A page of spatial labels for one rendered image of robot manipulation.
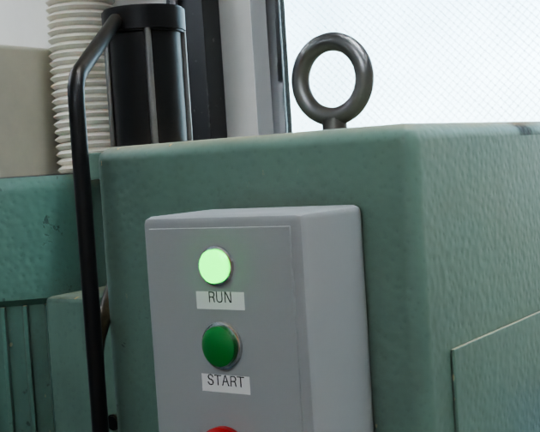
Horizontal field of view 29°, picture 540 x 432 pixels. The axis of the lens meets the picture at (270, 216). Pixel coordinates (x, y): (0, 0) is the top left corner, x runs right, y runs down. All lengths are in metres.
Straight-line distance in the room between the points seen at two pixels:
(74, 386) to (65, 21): 1.69
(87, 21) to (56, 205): 1.62
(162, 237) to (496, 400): 0.22
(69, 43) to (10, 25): 0.40
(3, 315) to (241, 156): 0.27
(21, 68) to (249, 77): 0.52
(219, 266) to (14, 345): 0.31
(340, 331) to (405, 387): 0.05
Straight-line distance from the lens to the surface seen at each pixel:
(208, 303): 0.53
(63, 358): 0.76
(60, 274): 0.78
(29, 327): 0.79
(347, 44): 0.67
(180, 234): 0.54
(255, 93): 2.30
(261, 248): 0.51
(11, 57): 2.43
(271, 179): 0.58
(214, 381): 0.54
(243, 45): 2.32
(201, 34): 2.29
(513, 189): 0.65
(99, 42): 0.69
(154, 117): 0.74
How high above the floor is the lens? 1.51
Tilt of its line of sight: 3 degrees down
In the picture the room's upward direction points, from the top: 4 degrees counter-clockwise
